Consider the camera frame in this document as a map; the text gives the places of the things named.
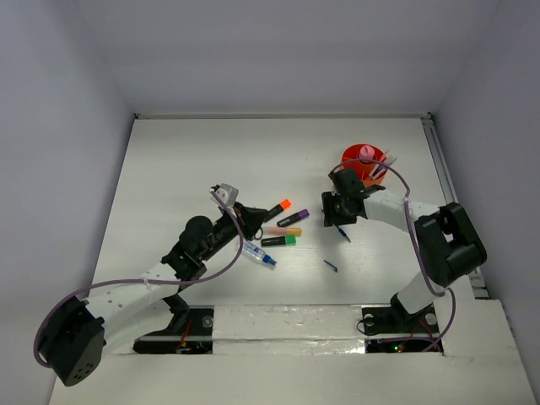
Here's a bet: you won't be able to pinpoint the blue grip ballpoint pen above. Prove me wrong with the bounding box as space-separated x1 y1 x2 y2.
334 225 352 243

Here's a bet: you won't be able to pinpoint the blue cap glue bottle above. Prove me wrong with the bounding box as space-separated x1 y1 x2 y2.
242 240 277 267

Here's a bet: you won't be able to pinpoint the pink gel pen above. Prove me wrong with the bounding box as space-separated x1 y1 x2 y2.
369 150 388 179

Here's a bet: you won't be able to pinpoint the blue gel pen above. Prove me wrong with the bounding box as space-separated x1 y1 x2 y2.
370 153 397 180
371 158 396 180

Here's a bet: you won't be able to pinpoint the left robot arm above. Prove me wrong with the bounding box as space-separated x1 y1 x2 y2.
33 202 268 387

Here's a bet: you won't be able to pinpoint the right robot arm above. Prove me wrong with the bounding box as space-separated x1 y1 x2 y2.
321 168 487 336

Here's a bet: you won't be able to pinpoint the orange cap highlighter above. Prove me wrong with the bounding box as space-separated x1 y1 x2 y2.
265 199 292 222

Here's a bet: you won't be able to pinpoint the green cap highlighter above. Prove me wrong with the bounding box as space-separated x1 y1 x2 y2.
261 235 296 247

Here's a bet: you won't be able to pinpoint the purple cap highlighter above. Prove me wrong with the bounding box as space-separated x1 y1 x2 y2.
277 209 310 228

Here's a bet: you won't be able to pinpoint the orange round organizer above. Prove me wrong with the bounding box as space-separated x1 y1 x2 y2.
342 143 386 186

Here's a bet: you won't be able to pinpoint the yellow cap translucent highlighter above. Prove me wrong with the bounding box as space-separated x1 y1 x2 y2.
262 227 302 237

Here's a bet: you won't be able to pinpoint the blue pen cap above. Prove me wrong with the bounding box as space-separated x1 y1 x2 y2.
324 260 338 273

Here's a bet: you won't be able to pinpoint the black handled scissors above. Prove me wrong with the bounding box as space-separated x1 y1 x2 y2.
253 228 263 240

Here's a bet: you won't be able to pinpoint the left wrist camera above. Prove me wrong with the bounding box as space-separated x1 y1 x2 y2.
208 183 239 207

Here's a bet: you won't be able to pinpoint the aluminium side rail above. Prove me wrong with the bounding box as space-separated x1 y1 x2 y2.
420 112 490 300

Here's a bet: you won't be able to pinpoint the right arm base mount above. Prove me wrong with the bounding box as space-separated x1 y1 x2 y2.
356 306 443 354

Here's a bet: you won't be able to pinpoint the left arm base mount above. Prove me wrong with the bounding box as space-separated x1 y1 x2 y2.
132 294 214 355

